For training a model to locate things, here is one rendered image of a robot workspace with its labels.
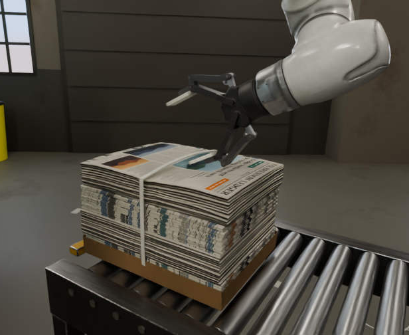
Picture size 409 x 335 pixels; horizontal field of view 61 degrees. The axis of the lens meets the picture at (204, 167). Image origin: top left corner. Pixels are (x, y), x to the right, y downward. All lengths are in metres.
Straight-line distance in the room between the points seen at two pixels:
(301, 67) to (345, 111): 4.32
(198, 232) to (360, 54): 0.39
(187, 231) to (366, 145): 4.60
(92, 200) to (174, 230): 0.23
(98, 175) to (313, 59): 0.48
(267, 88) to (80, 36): 4.39
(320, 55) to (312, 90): 0.06
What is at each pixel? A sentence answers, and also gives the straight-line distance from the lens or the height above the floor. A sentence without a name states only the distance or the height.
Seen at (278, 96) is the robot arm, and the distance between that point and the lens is 0.62.
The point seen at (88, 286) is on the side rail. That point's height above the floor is 0.80.
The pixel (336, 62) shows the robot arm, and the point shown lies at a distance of 0.59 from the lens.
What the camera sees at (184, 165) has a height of 1.03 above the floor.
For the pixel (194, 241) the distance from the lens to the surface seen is 0.66.
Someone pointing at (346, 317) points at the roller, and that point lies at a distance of 0.76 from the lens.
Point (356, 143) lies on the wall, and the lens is 5.08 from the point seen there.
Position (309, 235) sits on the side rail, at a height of 0.80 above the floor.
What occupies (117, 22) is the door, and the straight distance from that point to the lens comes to 4.85.
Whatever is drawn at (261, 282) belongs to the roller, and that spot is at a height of 0.80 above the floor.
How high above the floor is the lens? 1.25
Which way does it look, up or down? 17 degrees down
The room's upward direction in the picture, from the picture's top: 2 degrees clockwise
